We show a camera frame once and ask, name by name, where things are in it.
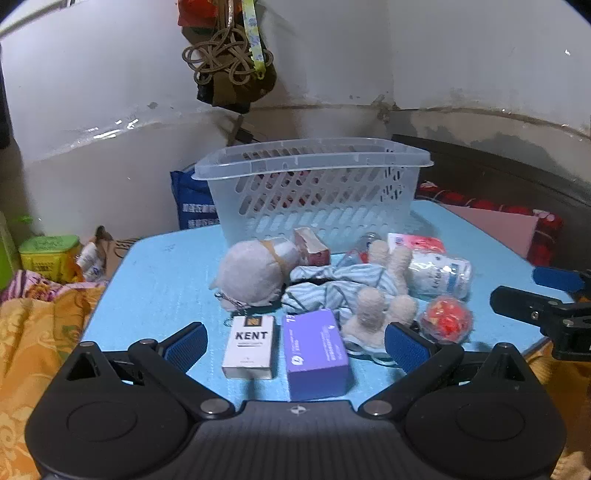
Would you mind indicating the light green carton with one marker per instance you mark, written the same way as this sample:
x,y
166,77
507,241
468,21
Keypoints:
x,y
7,258

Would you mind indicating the small clear plastic bottle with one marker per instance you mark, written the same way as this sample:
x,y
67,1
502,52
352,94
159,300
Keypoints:
x,y
364,242

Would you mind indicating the orange patterned blanket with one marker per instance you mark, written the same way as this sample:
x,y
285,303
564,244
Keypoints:
x,y
37,332

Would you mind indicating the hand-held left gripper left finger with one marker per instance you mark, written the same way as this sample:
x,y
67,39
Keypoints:
x,y
187,347

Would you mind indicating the pink cloth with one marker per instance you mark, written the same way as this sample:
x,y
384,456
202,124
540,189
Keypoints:
x,y
498,226

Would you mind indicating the white cigarette box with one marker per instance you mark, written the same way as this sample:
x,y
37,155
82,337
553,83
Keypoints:
x,y
249,350

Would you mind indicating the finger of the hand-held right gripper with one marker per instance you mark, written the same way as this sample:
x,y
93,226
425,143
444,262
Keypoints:
x,y
517,302
554,278

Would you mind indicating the white snack packets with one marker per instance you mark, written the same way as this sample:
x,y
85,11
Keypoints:
x,y
90,261

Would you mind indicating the dark wooden headboard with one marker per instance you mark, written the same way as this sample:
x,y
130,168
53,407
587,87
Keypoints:
x,y
508,170

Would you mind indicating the grey plush toy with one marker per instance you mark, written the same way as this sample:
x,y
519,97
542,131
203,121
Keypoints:
x,y
249,277

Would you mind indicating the clear plastic basket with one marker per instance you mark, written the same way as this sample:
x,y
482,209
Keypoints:
x,y
277,152

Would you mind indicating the blue striped cloth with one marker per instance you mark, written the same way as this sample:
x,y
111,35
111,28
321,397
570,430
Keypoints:
x,y
318,288

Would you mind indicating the purple floral sheet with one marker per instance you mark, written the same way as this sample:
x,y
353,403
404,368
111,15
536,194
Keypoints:
x,y
27,284

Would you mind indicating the small red box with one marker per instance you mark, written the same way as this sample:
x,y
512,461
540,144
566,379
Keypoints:
x,y
309,242

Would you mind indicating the red ball in clear wrap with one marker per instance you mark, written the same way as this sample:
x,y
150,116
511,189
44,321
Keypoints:
x,y
445,318

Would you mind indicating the red hanging cloth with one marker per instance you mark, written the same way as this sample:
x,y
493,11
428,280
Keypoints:
x,y
198,11

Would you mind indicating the wooden wall block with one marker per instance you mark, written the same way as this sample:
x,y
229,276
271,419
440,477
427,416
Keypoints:
x,y
236,122

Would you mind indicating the beige plush bunny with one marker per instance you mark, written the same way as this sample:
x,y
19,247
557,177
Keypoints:
x,y
369,309

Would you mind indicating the black charger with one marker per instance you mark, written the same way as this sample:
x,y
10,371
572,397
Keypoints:
x,y
246,135

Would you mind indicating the brown paper bag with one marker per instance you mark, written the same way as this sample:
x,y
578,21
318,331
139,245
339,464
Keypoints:
x,y
113,258

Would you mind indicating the red tissue pack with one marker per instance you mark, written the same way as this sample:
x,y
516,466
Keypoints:
x,y
415,242

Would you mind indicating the green tin box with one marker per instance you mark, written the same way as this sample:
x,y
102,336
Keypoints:
x,y
46,254

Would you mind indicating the red floral blanket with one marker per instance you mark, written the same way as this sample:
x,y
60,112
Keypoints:
x,y
547,240

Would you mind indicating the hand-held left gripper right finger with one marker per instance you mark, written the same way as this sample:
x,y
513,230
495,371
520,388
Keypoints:
x,y
406,347

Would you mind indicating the purple box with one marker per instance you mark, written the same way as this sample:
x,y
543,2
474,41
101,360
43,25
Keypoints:
x,y
314,355

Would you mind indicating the blue tote bag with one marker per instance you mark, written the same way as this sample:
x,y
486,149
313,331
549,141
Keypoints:
x,y
189,203

